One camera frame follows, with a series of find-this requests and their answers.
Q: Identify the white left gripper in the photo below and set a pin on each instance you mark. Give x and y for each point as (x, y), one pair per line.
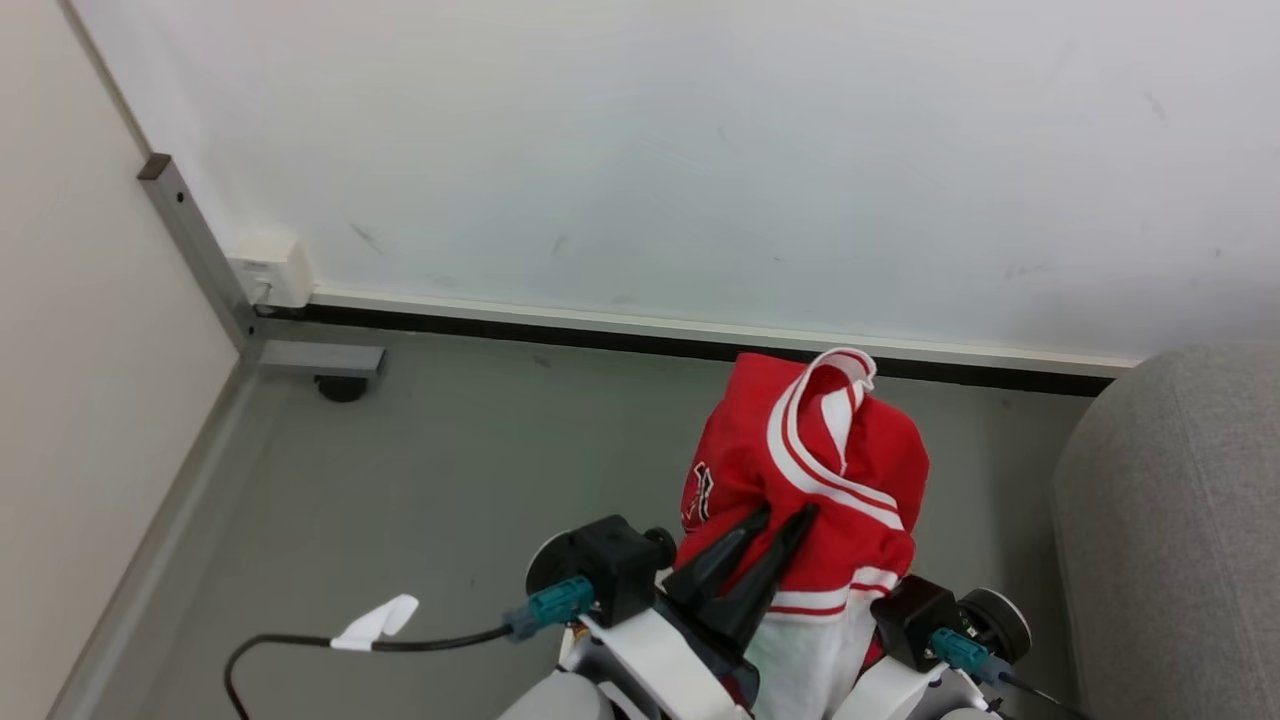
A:
(655, 665)

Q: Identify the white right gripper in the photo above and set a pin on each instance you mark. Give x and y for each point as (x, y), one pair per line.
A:
(890, 695)

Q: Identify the red white-striped sports jersey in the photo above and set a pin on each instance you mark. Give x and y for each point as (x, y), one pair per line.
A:
(800, 470)

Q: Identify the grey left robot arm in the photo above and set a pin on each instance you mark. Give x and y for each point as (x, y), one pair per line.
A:
(555, 700)

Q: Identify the grey fabric sofa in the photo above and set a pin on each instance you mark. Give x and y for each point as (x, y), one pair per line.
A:
(1180, 540)

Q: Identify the white tape tag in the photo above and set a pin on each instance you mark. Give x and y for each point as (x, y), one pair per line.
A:
(375, 622)

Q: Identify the black caster wheel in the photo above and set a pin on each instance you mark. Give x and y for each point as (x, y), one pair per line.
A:
(341, 387)

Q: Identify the teal right camera connector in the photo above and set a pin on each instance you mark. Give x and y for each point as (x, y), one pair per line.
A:
(962, 652)

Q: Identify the teal camera connector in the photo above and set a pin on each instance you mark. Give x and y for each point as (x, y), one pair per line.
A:
(555, 605)
(962, 652)

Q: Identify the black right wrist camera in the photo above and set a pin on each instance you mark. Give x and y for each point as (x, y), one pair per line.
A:
(925, 615)

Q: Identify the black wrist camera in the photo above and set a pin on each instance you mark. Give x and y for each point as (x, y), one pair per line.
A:
(925, 615)
(610, 565)

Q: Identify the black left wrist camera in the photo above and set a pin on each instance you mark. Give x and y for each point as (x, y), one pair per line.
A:
(610, 565)

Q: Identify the teal left camera connector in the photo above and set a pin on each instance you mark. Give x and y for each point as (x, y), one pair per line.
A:
(555, 605)

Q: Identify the white wall baseboard trim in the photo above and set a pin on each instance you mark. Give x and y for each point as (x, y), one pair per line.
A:
(700, 328)

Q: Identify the white wall socket box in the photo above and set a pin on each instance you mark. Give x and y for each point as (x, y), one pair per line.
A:
(272, 272)

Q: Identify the grey partition bottom rail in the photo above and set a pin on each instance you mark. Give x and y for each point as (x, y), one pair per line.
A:
(150, 540)

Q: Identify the grey metal frame post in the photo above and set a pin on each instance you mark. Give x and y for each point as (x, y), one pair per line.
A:
(200, 245)

